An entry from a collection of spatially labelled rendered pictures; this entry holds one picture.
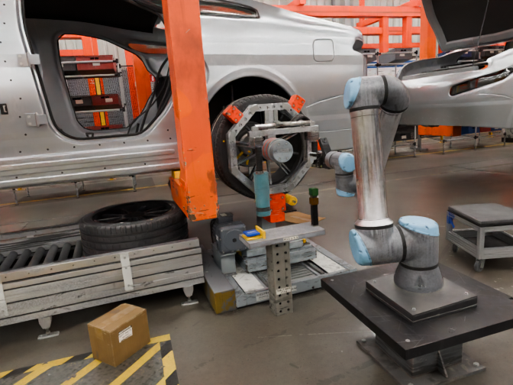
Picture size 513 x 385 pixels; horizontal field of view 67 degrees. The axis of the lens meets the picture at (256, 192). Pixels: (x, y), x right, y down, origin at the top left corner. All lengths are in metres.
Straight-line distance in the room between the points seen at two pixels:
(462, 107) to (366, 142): 2.95
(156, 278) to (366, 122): 1.42
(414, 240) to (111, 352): 1.39
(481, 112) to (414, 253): 2.93
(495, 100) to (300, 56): 2.18
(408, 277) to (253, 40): 1.81
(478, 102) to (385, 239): 2.98
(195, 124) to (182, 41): 0.41
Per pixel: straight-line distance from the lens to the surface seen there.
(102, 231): 2.37
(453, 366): 1.91
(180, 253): 2.27
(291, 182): 2.43
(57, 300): 2.33
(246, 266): 2.47
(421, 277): 1.69
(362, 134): 1.55
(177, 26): 2.11
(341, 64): 3.04
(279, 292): 2.13
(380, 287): 1.72
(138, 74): 4.81
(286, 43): 2.85
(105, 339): 1.98
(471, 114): 4.44
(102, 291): 2.31
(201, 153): 2.09
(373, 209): 1.57
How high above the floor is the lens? 1.10
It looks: 12 degrees down
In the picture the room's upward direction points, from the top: 4 degrees counter-clockwise
